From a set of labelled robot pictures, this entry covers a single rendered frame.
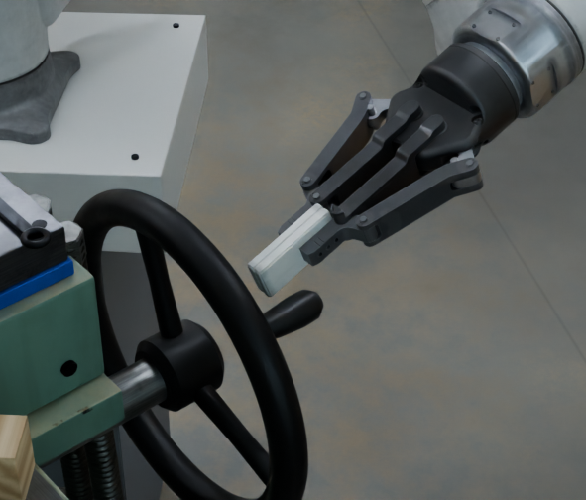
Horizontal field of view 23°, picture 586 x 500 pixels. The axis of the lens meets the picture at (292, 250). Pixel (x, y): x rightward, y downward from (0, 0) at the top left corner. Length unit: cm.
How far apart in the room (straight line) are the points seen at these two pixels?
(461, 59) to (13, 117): 64
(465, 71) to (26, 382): 39
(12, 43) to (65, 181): 16
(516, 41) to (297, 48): 202
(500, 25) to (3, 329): 43
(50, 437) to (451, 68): 39
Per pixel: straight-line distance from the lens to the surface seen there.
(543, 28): 109
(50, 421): 100
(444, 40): 128
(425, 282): 246
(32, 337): 96
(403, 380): 228
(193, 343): 109
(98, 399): 101
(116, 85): 166
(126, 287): 173
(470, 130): 106
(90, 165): 152
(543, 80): 109
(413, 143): 106
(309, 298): 103
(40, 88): 160
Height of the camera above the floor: 157
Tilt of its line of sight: 39 degrees down
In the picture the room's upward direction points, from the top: straight up
